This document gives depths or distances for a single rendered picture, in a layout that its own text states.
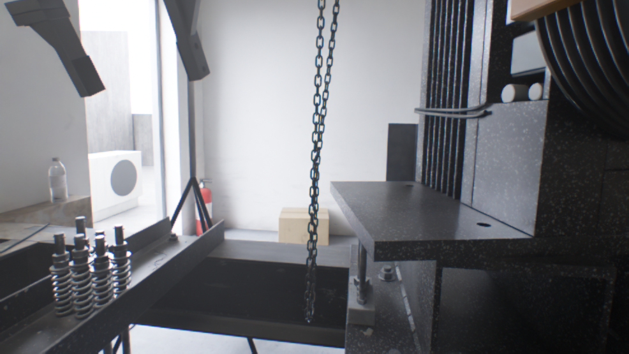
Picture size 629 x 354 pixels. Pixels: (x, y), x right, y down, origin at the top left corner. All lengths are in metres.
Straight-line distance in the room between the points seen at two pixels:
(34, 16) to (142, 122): 7.60
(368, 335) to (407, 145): 0.63
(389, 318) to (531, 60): 0.53
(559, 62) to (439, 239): 0.27
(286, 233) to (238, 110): 1.21
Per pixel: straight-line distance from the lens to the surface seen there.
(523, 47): 0.64
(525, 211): 0.58
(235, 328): 1.13
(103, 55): 7.58
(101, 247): 0.74
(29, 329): 0.85
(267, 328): 1.12
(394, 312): 0.75
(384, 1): 3.04
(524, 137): 0.58
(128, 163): 4.23
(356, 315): 0.69
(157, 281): 0.83
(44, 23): 0.43
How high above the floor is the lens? 1.06
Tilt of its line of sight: 7 degrees down
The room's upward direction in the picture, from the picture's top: 1 degrees clockwise
